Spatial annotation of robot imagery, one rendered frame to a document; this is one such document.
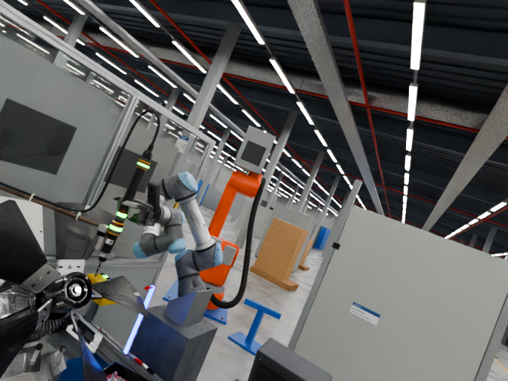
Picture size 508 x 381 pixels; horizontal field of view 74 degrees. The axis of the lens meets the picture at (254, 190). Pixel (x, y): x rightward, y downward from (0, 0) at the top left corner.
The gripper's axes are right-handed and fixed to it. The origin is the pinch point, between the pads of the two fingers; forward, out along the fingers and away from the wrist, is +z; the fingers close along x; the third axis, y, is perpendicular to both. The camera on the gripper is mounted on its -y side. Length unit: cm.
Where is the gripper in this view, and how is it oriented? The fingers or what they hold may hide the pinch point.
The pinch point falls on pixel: (121, 199)
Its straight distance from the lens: 128.3
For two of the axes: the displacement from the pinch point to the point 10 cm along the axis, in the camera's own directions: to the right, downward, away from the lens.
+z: -4.0, -2.1, -8.9
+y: -3.9, 9.2, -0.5
